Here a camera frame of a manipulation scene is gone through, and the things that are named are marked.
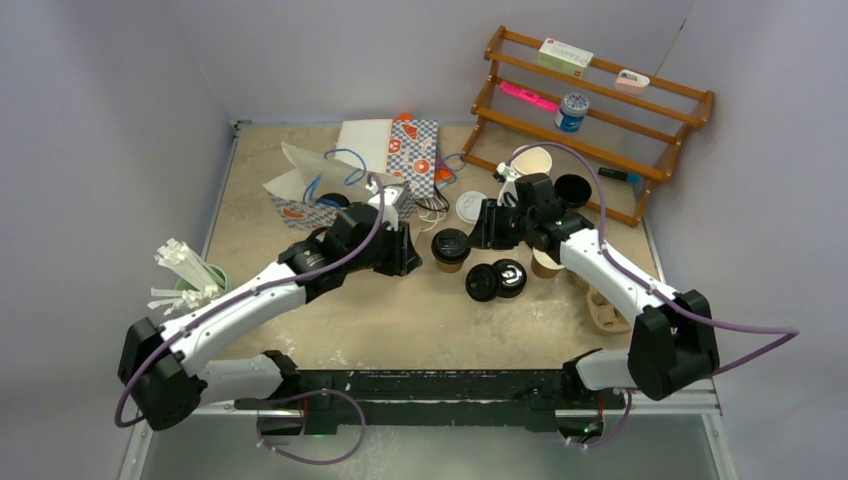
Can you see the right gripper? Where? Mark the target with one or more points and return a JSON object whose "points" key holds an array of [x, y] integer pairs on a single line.
{"points": [[484, 235]]}

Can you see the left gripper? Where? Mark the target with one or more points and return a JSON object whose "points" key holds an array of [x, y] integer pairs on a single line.
{"points": [[403, 256]]}

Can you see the black lid stack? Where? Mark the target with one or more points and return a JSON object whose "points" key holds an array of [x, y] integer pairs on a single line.
{"points": [[512, 277], [482, 283]]}

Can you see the brown paper cup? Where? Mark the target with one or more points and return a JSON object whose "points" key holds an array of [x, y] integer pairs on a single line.
{"points": [[543, 266], [449, 267]]}

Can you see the checkered paper bag blue handles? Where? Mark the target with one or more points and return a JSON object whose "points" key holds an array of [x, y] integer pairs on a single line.
{"points": [[318, 186]]}

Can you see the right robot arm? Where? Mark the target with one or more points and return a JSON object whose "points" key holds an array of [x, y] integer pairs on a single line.
{"points": [[670, 347]]}

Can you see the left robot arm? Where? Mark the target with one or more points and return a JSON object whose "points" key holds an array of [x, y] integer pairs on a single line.
{"points": [[218, 324]]}

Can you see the white cup lid far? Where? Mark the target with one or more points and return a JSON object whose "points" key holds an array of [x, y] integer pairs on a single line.
{"points": [[468, 206]]}

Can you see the stack of white paper cups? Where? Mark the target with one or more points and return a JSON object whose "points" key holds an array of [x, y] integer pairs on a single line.
{"points": [[530, 160]]}

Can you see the dark paper cup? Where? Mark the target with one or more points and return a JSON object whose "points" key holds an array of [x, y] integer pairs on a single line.
{"points": [[573, 191]]}

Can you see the stack of flat paper bags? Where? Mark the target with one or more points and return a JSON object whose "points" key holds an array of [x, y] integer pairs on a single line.
{"points": [[407, 149]]}

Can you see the stack of pulp carriers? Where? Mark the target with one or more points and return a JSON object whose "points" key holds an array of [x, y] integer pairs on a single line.
{"points": [[604, 318]]}

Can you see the black blue marker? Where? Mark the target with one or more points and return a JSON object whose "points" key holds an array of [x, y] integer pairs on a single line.
{"points": [[619, 175]]}

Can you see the pink highlighter pen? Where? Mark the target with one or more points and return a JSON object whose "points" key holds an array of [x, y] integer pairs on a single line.
{"points": [[528, 97]]}

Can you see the blue white jar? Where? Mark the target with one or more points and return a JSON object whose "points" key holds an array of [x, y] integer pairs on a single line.
{"points": [[571, 112]]}

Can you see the wooden shelf rack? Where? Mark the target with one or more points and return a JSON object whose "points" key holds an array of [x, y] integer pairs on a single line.
{"points": [[601, 134]]}

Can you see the white green box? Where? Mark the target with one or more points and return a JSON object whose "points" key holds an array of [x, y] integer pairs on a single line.
{"points": [[564, 58]]}

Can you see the white pink small device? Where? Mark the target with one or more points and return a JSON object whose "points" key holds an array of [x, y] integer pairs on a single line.
{"points": [[632, 82]]}

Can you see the wrapped white straws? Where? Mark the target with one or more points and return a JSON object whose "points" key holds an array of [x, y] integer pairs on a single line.
{"points": [[185, 263]]}

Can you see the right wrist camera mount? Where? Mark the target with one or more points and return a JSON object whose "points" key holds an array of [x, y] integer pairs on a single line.
{"points": [[506, 176]]}

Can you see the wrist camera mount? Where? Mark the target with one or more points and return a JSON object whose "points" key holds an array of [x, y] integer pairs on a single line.
{"points": [[398, 204], [506, 176]]}

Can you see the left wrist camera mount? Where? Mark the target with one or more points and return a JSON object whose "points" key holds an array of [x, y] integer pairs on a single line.
{"points": [[398, 204]]}

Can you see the black aluminium base frame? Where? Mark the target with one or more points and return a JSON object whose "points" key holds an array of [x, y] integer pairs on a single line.
{"points": [[537, 400]]}

